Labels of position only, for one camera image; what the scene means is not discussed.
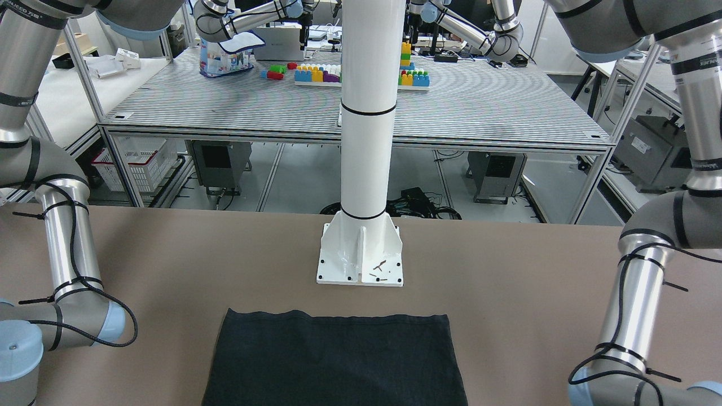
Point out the black t-shirt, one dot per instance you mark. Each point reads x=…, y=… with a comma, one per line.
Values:
x=297, y=359

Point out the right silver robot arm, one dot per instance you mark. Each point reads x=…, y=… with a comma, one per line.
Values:
x=78, y=312

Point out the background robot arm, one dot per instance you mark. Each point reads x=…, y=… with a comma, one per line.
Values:
x=215, y=25

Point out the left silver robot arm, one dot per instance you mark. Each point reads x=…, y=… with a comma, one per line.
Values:
x=617, y=373

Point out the white mounting column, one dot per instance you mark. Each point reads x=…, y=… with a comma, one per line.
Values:
x=362, y=245

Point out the colourful toy block set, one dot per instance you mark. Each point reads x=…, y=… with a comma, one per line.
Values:
x=329, y=75

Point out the blue white pouch bag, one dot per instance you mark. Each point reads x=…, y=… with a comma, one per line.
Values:
x=230, y=56

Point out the white plastic basket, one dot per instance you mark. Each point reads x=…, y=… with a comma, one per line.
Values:
x=149, y=160

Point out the striped aluminium frame table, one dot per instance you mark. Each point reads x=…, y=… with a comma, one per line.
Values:
x=469, y=106

